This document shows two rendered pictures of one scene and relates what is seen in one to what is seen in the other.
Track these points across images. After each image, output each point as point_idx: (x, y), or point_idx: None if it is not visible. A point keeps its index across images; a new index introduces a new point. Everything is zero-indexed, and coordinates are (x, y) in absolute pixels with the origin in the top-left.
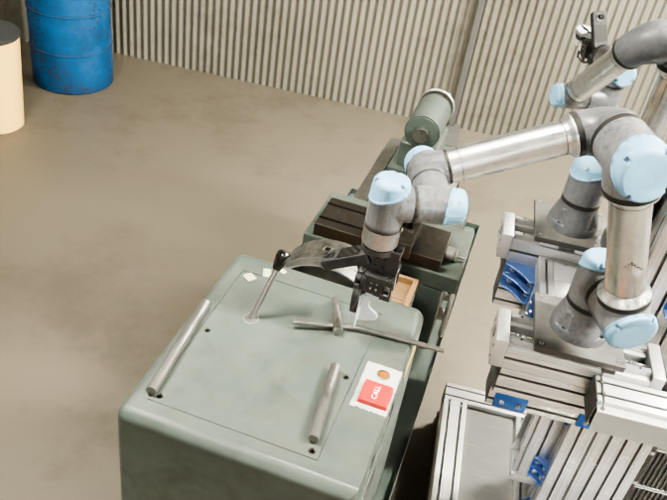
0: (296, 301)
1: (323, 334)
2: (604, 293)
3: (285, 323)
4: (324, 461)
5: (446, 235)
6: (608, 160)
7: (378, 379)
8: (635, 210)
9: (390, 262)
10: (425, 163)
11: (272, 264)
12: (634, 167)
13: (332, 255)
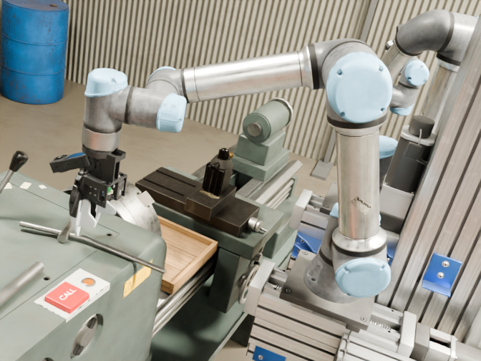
0: (39, 210)
1: (47, 240)
2: (338, 233)
3: (14, 225)
4: None
5: (253, 208)
6: (327, 77)
7: (80, 285)
8: (356, 136)
9: (107, 165)
10: (159, 76)
11: (36, 180)
12: (346, 80)
13: (60, 157)
